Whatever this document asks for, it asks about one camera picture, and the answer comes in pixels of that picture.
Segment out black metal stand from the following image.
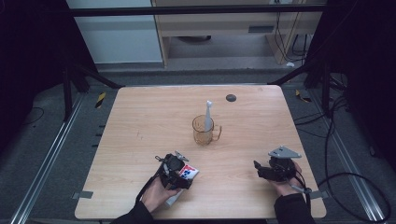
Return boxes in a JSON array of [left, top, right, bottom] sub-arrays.
[[61, 61, 125, 123], [267, 59, 333, 119]]

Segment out white toothpaste tube red label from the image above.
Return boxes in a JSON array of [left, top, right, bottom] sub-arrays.
[[163, 163, 200, 208]]

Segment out amber glass mug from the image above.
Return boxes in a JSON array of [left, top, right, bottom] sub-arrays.
[[191, 114, 223, 147]]

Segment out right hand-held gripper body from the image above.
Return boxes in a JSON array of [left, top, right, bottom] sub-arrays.
[[262, 145, 303, 183]]

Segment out black horizontal frame bar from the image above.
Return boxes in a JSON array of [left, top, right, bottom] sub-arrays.
[[65, 4, 327, 18]]

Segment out black hanging desk cables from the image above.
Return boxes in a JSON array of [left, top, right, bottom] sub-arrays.
[[273, 11, 310, 63]]

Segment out person's right hand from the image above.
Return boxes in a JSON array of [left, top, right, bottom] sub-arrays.
[[267, 161, 308, 198]]

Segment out black looped floor cable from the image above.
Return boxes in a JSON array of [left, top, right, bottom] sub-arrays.
[[293, 92, 392, 224]]

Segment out metal floor rail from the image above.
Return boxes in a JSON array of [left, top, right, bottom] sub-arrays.
[[9, 92, 86, 224], [310, 89, 388, 224]]

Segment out gray toothbrush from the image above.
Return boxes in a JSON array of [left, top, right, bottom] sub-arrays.
[[204, 100, 214, 133]]

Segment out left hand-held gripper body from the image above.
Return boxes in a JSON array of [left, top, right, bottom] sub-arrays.
[[154, 150, 191, 189]]

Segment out person's left hand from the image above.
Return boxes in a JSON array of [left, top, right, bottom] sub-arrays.
[[140, 176, 182, 215]]

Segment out right hand-held gripper cable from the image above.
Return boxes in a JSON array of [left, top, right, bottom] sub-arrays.
[[289, 170, 313, 216]]

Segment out white cabinet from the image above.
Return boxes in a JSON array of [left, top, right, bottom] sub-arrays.
[[65, 0, 164, 65]]

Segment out black curtain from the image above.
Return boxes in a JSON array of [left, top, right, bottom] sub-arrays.
[[305, 0, 396, 171], [0, 0, 98, 152]]

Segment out gray table bracket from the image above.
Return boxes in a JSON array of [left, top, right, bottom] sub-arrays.
[[309, 189, 330, 201], [71, 190, 94, 201]]

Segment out thin black floor cable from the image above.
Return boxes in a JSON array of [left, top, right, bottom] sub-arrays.
[[21, 105, 46, 127]]

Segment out yellow black tape strip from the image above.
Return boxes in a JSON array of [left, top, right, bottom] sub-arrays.
[[94, 91, 107, 109], [294, 89, 313, 104]]

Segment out left hand-held gripper cable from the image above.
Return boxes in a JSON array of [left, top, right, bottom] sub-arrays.
[[134, 175, 162, 203]]

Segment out hand-held gripper cable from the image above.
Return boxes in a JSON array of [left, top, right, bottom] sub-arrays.
[[289, 170, 313, 216], [134, 175, 162, 203]]

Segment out light wooden desk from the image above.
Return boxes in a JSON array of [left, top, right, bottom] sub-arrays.
[[150, 0, 329, 68]]

